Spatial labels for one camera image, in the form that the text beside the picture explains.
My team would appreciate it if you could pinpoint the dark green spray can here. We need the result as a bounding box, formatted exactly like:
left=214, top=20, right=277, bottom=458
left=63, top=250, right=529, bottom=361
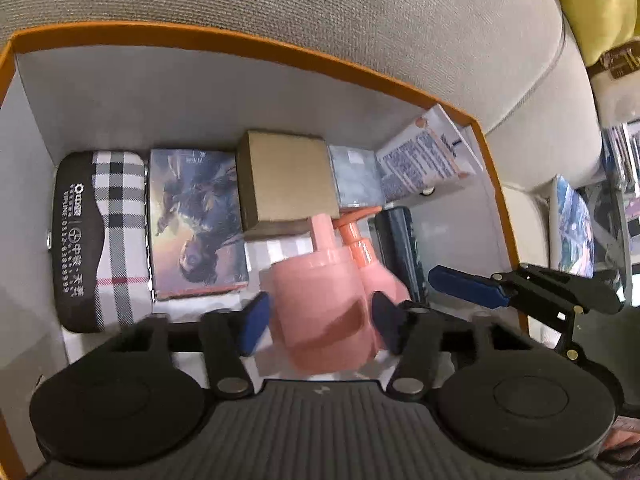
left=373, top=206, right=427, bottom=304

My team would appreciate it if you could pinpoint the white cream tube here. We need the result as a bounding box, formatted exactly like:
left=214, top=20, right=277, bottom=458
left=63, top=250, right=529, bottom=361
left=375, top=104, right=484, bottom=202

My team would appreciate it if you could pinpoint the pink bottle orange pump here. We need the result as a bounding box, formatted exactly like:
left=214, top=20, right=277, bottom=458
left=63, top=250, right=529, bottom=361
left=333, top=206, right=412, bottom=304

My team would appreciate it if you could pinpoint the printed colourful cushion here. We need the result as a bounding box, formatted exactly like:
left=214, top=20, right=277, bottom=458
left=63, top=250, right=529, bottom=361
left=549, top=174, right=594, bottom=278

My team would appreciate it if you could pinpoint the grey shelf with items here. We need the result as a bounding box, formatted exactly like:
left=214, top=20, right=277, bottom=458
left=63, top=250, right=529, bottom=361
left=589, top=122, right=639, bottom=308

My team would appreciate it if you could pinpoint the illustrated card box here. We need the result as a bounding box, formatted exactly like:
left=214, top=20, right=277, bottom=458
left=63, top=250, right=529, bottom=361
left=148, top=148, right=248, bottom=301

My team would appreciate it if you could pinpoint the small grey blue box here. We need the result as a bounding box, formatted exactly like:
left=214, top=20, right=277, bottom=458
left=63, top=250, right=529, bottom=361
left=328, top=145, right=386, bottom=209

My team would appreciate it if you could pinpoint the brown cardboard box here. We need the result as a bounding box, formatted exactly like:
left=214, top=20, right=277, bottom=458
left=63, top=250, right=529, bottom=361
left=236, top=130, right=340, bottom=240

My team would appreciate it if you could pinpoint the plaid glasses case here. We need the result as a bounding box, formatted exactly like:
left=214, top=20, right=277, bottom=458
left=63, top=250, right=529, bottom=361
left=50, top=151, right=152, bottom=334

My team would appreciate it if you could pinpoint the orange storage box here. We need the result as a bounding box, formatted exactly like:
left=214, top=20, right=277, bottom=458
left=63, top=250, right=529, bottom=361
left=1, top=22, right=511, bottom=479

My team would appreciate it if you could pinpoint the yellow cushion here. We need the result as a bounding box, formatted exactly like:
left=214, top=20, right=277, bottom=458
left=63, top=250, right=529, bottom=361
left=560, top=0, right=639, bottom=66

